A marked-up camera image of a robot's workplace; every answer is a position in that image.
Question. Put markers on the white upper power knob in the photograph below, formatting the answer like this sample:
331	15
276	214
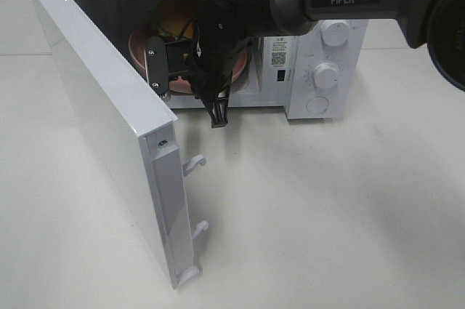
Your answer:
335	32

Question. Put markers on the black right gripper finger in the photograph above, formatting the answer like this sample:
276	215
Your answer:
164	62
217	105

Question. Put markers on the burger with lettuce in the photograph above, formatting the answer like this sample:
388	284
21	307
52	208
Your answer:
173	19

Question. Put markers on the round white door button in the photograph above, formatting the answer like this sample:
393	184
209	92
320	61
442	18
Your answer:
317	105

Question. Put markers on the white lower timer knob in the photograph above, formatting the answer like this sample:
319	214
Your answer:
325	75

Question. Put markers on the white microwave oven body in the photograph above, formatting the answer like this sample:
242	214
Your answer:
308	76

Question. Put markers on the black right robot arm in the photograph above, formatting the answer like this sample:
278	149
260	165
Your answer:
437	24

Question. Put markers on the pink round plate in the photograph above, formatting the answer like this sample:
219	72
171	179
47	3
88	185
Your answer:
137	42

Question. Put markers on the white microwave door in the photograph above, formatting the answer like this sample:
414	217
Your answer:
131	130

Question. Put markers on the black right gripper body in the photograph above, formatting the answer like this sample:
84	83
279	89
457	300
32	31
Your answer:
222	29

